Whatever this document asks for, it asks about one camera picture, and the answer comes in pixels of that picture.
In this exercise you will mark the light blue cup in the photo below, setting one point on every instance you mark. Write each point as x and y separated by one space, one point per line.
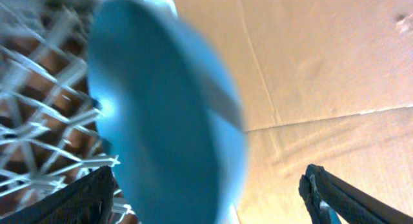
166 6

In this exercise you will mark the grey dishwasher rack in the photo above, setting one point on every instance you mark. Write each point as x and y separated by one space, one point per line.
49 137

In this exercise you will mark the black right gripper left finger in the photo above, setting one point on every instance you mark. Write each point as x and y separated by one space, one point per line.
87 200

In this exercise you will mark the dark blue plate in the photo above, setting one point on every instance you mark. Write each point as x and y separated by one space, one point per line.
171 114

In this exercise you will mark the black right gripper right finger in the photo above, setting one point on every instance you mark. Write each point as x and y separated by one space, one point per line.
329 198

